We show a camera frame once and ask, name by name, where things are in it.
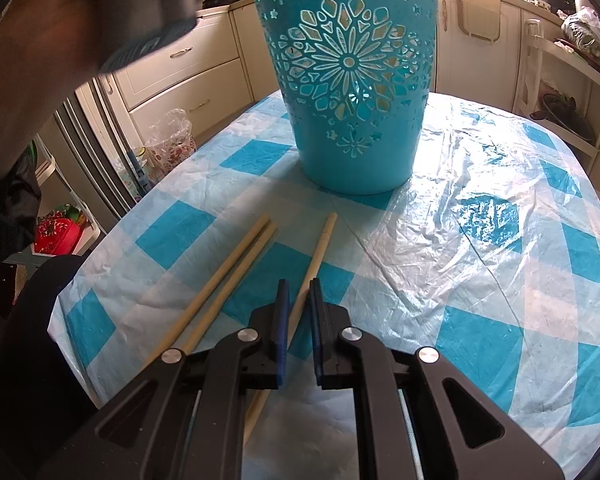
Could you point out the red bag on shelf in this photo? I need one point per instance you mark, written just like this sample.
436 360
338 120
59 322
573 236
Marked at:
59 231

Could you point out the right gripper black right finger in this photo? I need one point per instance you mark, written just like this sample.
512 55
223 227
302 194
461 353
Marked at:
416 415

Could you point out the bamboo chopstick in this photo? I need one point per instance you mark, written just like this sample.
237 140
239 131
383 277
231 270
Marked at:
227 286
216 278
258 401

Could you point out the left hand holding gripper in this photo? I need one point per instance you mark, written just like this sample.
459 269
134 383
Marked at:
48 48

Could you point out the white drawer cabinet left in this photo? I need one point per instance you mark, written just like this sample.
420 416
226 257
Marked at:
213 73

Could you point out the white shelf rack right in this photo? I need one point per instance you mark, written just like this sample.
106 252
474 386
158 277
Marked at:
545 66

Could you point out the clear plastic trash bag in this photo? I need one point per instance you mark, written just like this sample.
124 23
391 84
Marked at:
171 140

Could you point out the white base cabinets under window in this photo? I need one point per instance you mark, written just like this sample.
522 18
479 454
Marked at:
481 70

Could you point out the teal perforated plastic basket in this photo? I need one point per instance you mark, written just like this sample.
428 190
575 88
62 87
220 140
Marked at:
355 77

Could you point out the blue white checkered tablecloth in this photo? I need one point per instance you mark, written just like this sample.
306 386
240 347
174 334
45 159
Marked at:
491 253

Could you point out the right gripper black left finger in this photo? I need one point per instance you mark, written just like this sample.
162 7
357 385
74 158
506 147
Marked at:
183 416

